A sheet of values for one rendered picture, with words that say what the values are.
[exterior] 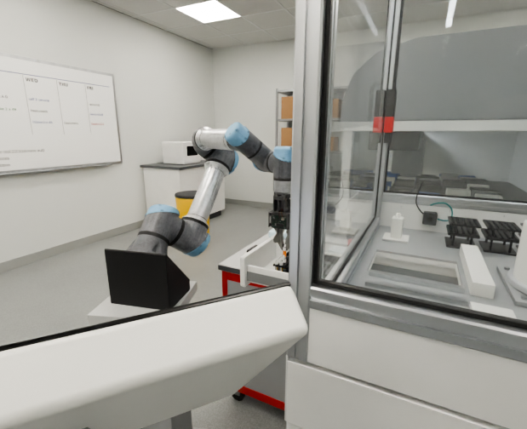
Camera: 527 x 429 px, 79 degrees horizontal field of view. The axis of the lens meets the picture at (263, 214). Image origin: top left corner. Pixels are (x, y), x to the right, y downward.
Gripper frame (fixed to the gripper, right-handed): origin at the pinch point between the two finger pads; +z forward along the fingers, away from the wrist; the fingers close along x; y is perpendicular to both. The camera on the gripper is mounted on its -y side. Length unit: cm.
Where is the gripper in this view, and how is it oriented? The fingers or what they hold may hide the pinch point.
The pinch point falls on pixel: (285, 246)
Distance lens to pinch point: 115.7
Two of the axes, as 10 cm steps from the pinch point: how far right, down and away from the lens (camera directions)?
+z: 0.0, 9.7, 2.5
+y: -4.5, 2.2, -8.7
